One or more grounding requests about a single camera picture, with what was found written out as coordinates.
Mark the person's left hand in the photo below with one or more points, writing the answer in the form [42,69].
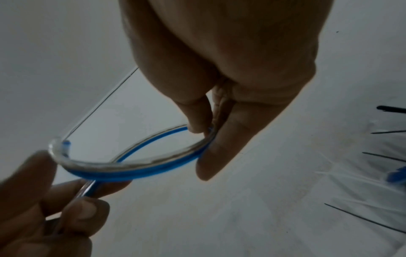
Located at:
[28,213]

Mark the person's right hand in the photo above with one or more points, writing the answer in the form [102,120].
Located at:
[238,50]

